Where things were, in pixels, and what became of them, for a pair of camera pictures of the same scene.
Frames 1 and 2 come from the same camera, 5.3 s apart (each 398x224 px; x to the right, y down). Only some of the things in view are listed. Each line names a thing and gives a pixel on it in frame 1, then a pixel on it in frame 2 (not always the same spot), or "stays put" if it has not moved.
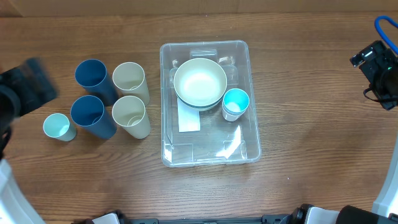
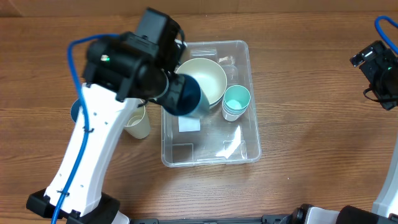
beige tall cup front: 129,113 stays put
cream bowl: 200,82 stays put
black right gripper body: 380,72 stays put
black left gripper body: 23,91 to 172,71
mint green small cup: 58,126 to 237,98
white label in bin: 188,117 stays put
